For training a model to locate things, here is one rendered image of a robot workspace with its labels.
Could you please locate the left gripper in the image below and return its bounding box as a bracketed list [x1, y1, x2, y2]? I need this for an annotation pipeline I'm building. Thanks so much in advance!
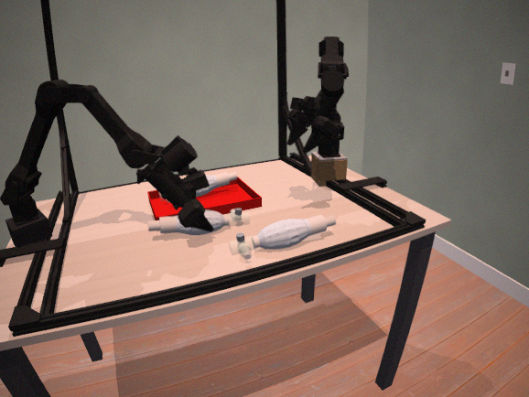
[287, 94, 340, 154]

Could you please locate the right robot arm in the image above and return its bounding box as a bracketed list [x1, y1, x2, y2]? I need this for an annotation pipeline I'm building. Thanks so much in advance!
[0, 80, 210, 226]

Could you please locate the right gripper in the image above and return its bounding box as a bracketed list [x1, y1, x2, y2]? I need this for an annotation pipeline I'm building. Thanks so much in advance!
[158, 175, 214, 231]

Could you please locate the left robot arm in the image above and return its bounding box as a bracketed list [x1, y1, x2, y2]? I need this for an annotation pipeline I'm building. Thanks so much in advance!
[290, 37, 349, 157]

